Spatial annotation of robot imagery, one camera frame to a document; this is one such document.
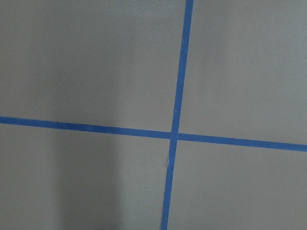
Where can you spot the brown paper table cover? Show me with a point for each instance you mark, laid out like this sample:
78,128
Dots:
153,114

